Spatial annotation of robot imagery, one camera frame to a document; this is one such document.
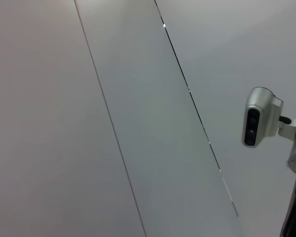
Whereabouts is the black camera cable plug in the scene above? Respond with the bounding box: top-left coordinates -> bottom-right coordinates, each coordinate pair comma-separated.
278,115 -> 293,125

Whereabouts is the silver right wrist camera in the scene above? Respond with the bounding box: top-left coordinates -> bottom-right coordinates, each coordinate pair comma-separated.
241,86 -> 296,149

